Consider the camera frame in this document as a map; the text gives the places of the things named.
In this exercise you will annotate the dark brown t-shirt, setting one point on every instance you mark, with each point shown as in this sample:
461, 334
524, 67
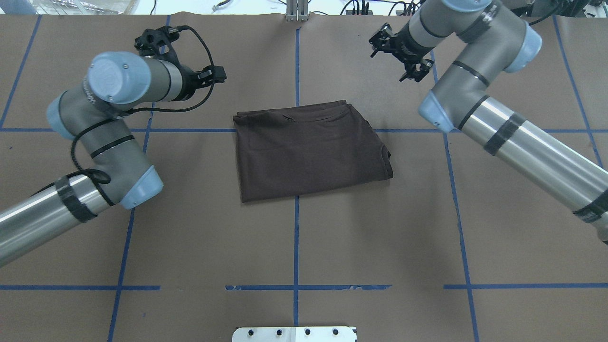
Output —
308, 149

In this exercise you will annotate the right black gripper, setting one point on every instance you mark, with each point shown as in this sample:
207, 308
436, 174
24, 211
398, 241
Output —
402, 46

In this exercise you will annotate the aluminium profile post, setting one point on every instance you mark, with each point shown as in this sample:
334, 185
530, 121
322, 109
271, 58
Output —
297, 10

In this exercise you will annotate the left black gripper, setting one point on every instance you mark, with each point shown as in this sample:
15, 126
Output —
192, 80

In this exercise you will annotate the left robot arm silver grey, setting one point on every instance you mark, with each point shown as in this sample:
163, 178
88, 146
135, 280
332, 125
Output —
93, 114

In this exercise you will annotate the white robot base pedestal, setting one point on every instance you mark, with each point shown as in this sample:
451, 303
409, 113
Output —
315, 333

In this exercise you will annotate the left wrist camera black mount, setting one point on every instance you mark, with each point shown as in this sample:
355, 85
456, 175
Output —
157, 43

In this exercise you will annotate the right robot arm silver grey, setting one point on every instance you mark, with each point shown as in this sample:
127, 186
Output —
496, 41

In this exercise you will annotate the blue tape line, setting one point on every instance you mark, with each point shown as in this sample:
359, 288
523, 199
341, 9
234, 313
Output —
467, 285
22, 58
121, 288
583, 43

